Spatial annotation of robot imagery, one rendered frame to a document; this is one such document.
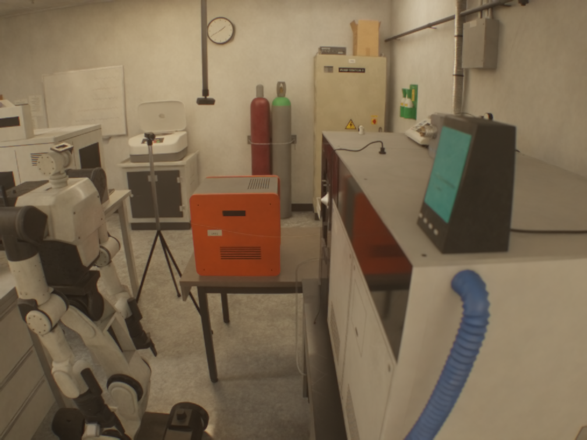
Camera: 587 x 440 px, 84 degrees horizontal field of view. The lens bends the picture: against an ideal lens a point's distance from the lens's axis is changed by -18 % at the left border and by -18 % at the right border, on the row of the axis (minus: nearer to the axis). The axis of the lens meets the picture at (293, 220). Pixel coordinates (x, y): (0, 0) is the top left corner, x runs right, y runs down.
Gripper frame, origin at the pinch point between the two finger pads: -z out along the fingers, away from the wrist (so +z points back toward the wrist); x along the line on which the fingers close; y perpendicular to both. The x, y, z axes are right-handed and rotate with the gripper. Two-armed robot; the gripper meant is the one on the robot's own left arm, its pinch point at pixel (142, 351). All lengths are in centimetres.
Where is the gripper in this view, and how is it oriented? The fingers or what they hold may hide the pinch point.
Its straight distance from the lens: 179.2
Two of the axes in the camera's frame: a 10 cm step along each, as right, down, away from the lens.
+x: 9.8, -1.9, -0.5
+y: -0.2, -3.4, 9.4
